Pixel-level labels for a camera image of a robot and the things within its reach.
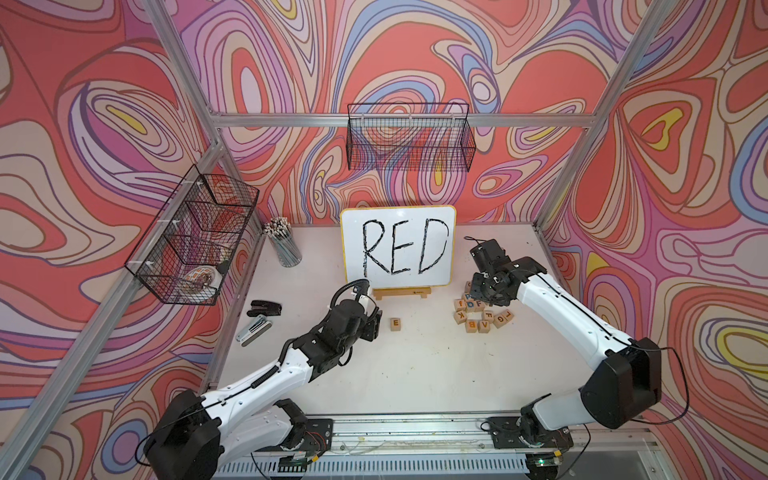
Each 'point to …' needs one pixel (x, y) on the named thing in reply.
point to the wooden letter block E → (395, 324)
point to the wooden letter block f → (460, 304)
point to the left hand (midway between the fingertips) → (376, 311)
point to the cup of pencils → (284, 241)
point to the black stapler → (264, 307)
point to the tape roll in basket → (200, 279)
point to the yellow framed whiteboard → (397, 247)
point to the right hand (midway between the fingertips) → (483, 299)
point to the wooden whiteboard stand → (380, 293)
